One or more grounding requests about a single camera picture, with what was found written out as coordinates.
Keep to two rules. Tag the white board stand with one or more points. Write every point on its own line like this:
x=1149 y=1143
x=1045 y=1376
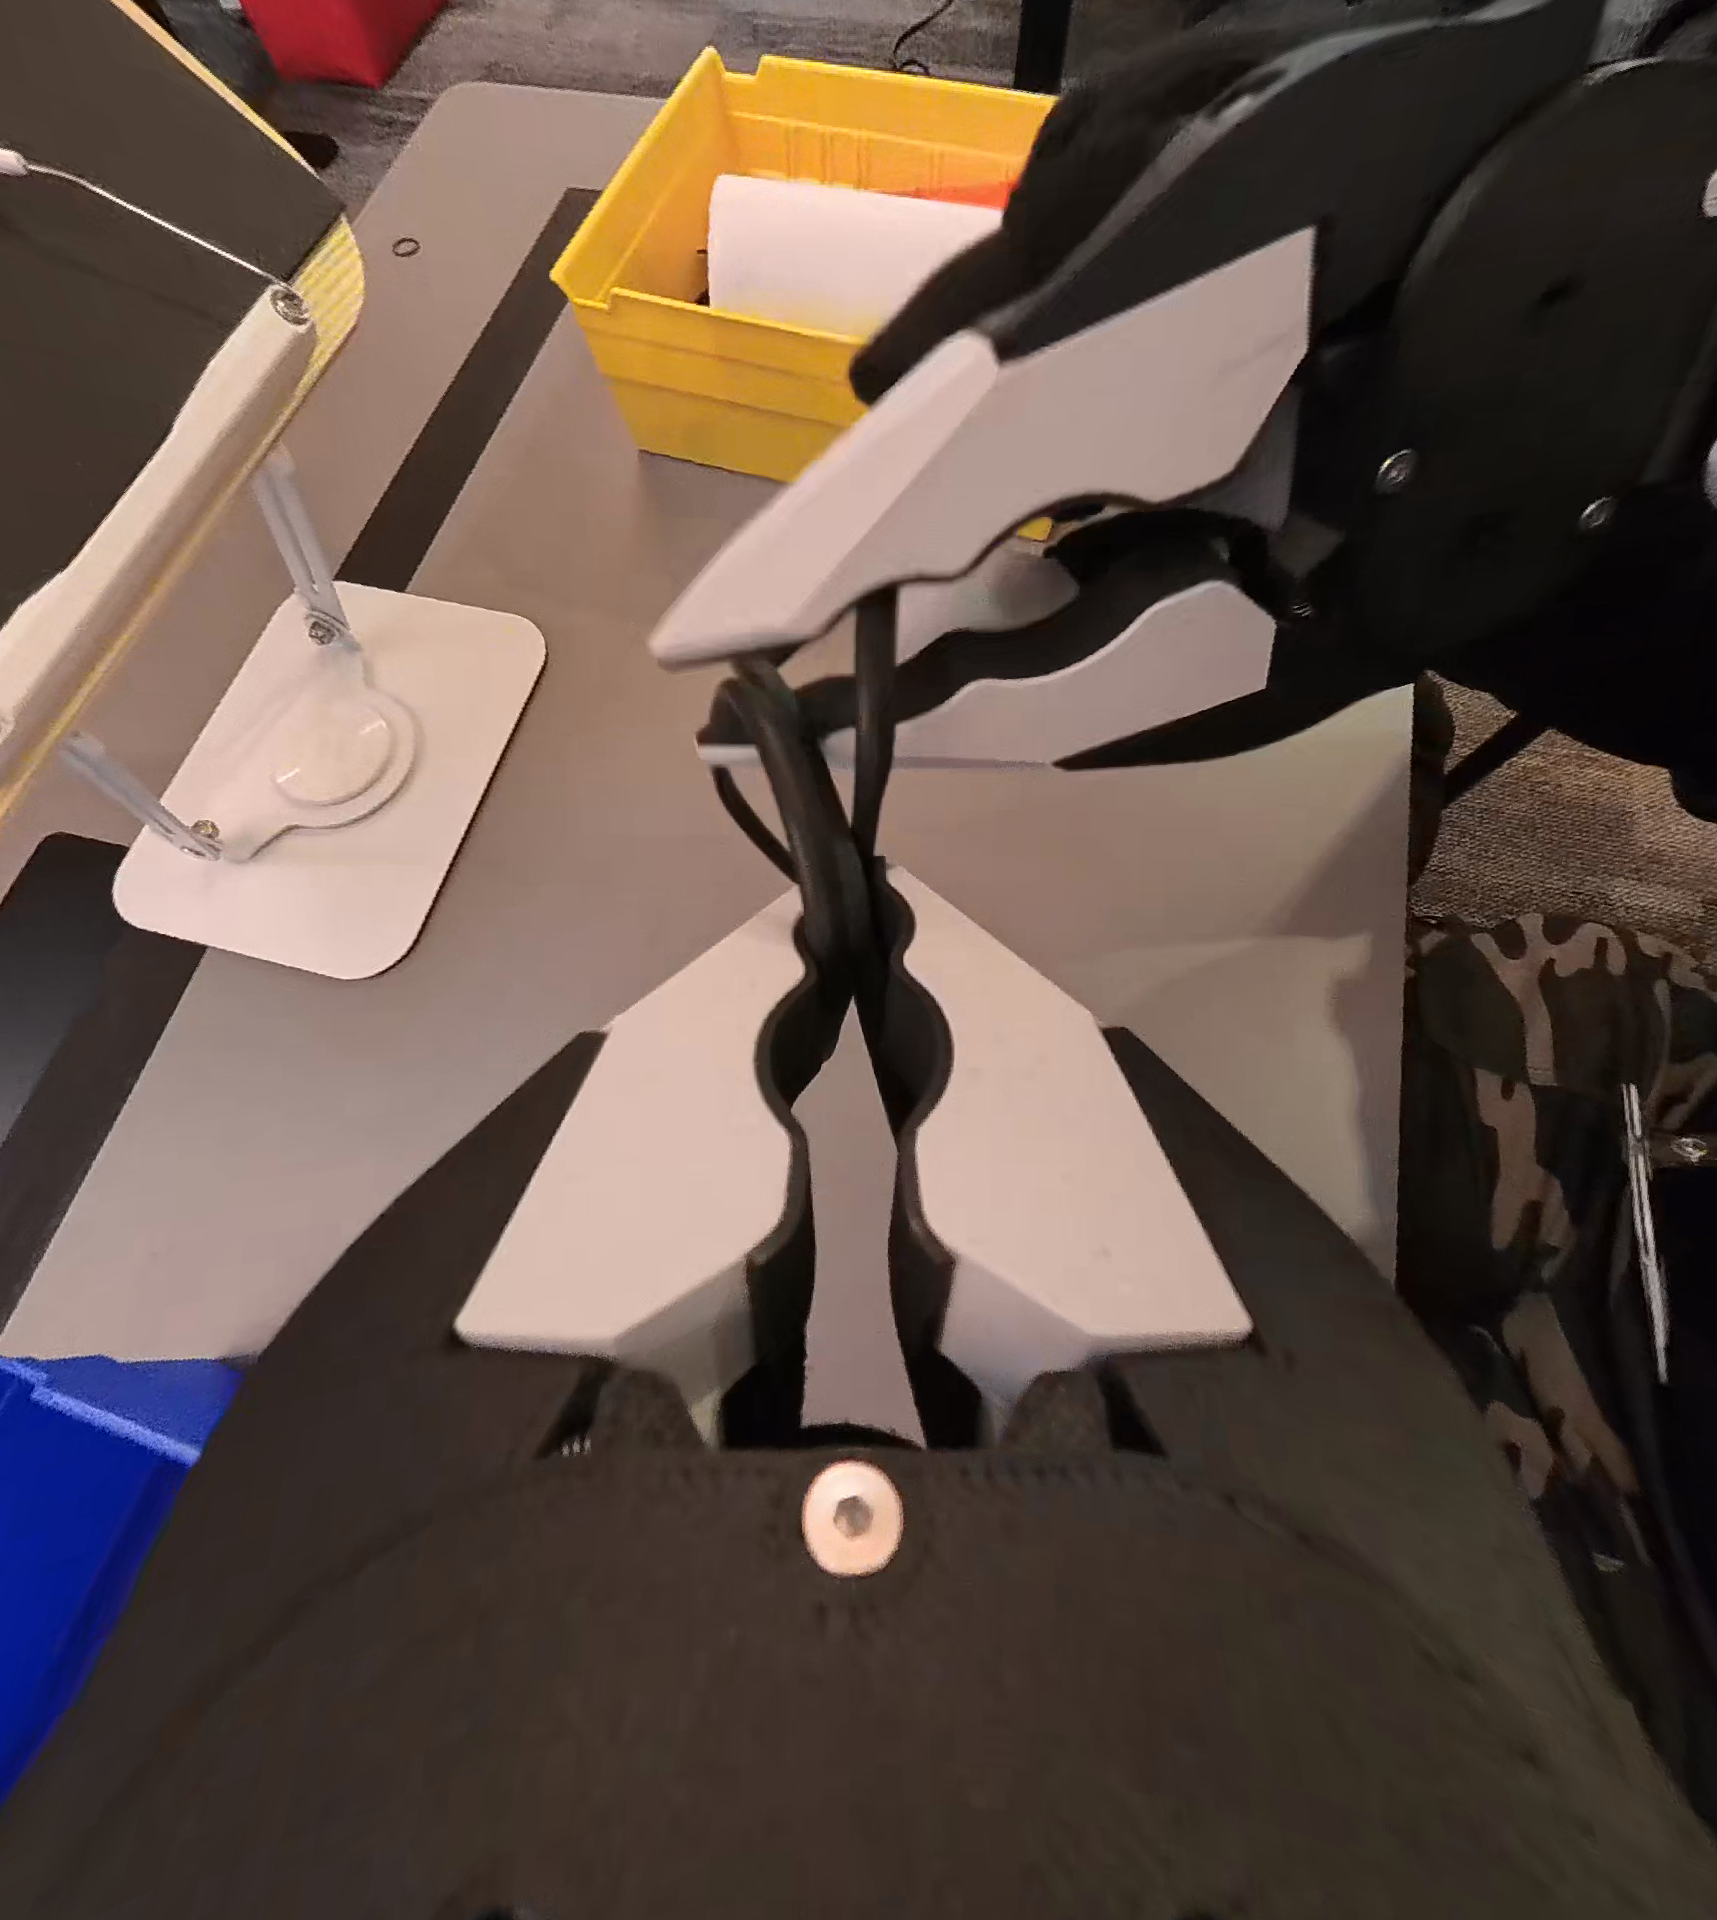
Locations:
x=319 y=781

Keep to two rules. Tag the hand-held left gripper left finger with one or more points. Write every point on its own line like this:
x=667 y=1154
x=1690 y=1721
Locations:
x=635 y=1200

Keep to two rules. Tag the yellow plastic bin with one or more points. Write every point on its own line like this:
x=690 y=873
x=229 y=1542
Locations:
x=678 y=331

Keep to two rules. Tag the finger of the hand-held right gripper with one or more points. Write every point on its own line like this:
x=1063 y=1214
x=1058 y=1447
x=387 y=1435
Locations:
x=1099 y=661
x=1008 y=451

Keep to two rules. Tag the person's right hand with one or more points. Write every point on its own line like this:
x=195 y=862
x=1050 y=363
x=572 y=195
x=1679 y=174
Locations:
x=962 y=287

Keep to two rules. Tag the blue plastic bin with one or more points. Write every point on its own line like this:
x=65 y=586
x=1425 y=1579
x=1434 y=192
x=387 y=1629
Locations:
x=34 y=1560

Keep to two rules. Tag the red plastic bin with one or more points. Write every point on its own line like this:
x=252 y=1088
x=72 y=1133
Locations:
x=342 y=30

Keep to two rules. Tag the white roll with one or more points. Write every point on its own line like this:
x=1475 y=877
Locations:
x=844 y=256

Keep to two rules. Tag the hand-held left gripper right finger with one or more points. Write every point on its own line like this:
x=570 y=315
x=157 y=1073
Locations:
x=1082 y=1200

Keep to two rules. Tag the wooden board with black mat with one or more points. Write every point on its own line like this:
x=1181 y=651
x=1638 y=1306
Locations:
x=49 y=331

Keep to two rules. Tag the person's camouflage pants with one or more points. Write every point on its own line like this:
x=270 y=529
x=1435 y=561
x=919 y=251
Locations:
x=1564 y=1200

